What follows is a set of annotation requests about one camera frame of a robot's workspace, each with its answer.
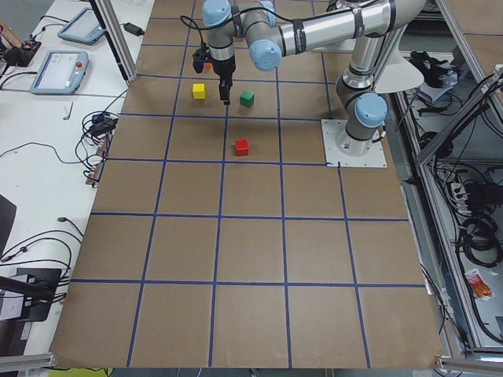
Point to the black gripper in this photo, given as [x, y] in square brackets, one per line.
[223, 69]

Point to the red block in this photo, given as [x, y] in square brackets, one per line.
[241, 147]

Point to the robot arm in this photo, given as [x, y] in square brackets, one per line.
[369, 23]

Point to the green block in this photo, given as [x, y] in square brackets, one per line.
[247, 98]

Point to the yellow block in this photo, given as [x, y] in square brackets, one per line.
[199, 91]

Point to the black power adapter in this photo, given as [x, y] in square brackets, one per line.
[133, 29]

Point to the far teach pendant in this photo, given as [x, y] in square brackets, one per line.
[83, 28]

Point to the teach pendant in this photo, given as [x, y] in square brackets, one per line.
[83, 28]
[61, 73]

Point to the hex key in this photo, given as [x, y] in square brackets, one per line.
[68, 112]

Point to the near teach pendant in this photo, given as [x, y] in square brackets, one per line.
[61, 73]

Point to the white chair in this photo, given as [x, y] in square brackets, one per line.
[393, 72]

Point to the red snack packet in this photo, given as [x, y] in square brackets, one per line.
[479, 287]

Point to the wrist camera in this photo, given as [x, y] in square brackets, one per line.
[200, 59]

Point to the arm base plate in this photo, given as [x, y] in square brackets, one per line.
[343, 151]

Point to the aluminium frame post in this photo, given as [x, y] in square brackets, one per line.
[107, 18]

